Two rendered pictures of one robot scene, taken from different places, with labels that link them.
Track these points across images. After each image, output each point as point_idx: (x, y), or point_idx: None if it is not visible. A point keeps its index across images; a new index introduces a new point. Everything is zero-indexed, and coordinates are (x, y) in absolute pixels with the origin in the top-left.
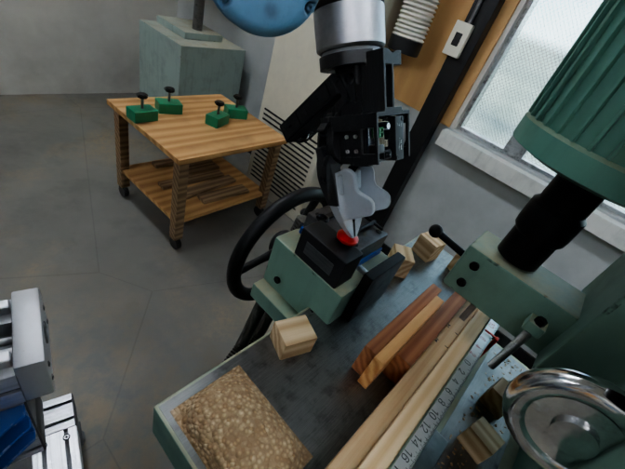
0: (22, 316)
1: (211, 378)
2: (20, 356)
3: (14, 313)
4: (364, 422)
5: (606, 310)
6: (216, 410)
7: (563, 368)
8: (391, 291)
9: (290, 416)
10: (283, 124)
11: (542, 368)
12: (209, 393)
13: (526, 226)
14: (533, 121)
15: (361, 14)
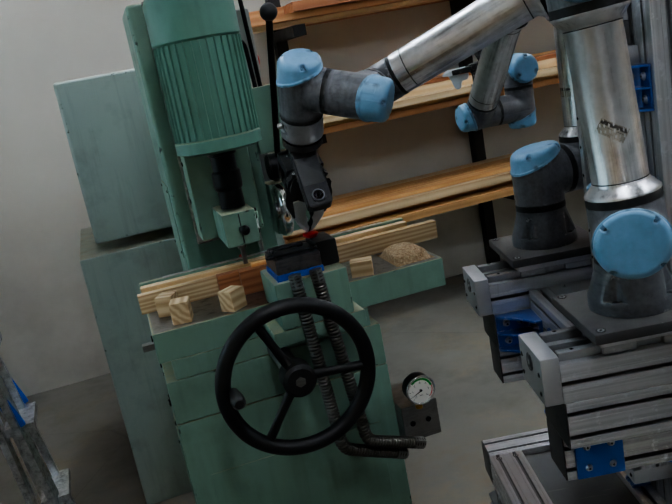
0: (541, 347)
1: (413, 263)
2: (532, 334)
3: (548, 348)
4: (343, 262)
5: (253, 178)
6: (414, 246)
7: (280, 194)
8: (260, 297)
9: (379, 260)
10: (331, 195)
11: (283, 200)
12: (415, 252)
13: (241, 181)
14: (248, 132)
15: None
